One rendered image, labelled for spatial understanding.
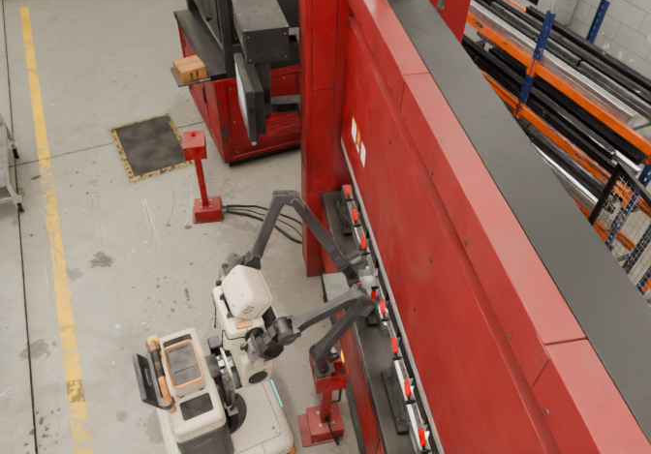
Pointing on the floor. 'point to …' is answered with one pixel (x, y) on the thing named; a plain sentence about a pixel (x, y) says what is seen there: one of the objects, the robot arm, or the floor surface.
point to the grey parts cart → (8, 164)
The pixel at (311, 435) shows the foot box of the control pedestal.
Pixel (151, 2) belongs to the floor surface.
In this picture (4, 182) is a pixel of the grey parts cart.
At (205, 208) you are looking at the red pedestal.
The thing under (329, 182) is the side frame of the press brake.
